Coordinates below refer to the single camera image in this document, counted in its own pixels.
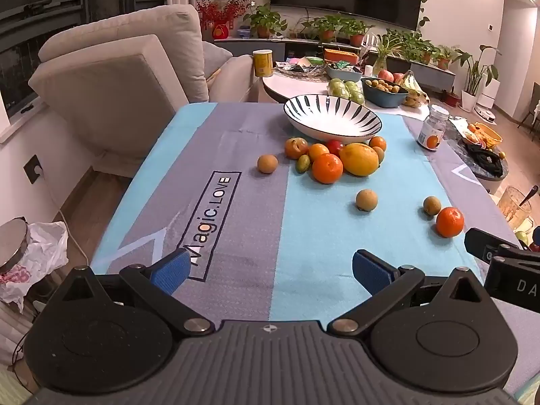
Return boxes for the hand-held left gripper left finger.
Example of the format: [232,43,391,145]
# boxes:
[55,248,214,336]

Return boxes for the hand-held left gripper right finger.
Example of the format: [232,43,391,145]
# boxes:
[327,250,492,337]

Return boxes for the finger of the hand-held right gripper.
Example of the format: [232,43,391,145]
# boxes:
[464,228,522,261]

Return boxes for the yellow lemon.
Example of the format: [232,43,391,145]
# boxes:
[339,143,380,177]

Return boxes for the red-yellow apple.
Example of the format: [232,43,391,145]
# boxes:
[284,137,310,160]

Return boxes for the white black-striped bowl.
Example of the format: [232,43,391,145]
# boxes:
[283,95,383,142]

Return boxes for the blue grey printed tablecloth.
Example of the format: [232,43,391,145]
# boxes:
[90,102,540,405]

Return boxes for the dark marble round table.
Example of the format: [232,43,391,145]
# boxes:
[445,116,510,193]

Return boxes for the orange plastic basket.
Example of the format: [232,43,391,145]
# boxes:
[468,122,504,149]

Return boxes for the tangerine peels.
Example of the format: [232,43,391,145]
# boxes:
[461,123,482,145]

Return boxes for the white paper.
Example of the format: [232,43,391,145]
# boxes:
[447,116,470,136]

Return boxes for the glass jar with orange label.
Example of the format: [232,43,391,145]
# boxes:
[417,105,450,152]

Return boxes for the white plastic bag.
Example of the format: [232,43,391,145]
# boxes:
[0,220,69,314]

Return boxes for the grey dining chair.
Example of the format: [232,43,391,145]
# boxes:
[517,88,540,143]

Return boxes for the white robot vacuum dock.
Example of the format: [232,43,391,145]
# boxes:
[473,80,502,126]

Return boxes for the small plant in red pot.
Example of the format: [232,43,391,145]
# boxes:
[441,86,462,108]

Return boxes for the bunch of bananas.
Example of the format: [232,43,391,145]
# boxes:
[397,70,431,108]

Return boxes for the tall plant in white pot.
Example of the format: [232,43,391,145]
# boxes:
[453,44,504,113]

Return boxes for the dark blue bowl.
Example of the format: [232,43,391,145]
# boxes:
[360,77,410,108]

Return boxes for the pile of longans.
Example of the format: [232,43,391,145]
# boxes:
[365,78,401,92]

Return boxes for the tray of green apples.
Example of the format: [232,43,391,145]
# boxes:
[327,78,366,105]

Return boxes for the beige sofa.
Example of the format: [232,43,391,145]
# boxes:
[28,3,256,178]

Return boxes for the teal rectangular basket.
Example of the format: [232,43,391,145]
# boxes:
[325,63,363,82]

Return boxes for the white round coffee table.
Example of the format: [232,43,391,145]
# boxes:
[262,65,431,121]

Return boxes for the glass vase with green plant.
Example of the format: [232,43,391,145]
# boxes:
[370,33,406,73]

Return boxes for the glass dish of small items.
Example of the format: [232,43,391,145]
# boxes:
[274,61,327,78]

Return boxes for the orange box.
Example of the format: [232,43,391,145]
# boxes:
[323,48,359,63]

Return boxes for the grey pillow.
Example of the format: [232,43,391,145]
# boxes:
[202,41,234,80]

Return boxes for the yellow can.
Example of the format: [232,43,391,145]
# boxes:
[253,49,274,78]

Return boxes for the grey television cabinet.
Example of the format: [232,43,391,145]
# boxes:
[213,36,457,90]

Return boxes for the red berry bouquet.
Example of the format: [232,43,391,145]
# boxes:
[196,0,250,42]

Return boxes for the row of potted plants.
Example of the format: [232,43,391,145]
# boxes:
[242,4,460,71]

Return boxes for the dark window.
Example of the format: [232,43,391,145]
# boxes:
[0,0,167,119]

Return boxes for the white cable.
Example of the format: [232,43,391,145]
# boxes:
[39,168,94,263]

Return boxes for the wall socket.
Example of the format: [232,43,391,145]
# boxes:
[24,154,45,185]

